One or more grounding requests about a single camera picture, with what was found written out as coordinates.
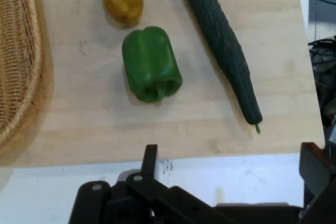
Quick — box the dark green cucumber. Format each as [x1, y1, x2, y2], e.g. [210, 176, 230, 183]
[175, 0, 263, 134]

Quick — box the black cable bundle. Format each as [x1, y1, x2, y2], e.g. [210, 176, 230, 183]
[307, 35, 336, 120]

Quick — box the light wooden cutting board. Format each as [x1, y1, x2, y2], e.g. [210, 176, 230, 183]
[0, 0, 326, 167]

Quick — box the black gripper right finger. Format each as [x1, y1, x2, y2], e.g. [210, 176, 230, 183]
[298, 142, 336, 224]

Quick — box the woven wicker basket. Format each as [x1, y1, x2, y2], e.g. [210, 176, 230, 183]
[0, 0, 43, 147]

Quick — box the green bell pepper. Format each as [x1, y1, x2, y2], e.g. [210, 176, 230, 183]
[121, 26, 183, 103]

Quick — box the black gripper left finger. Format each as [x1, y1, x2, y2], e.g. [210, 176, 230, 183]
[68, 144, 224, 224]

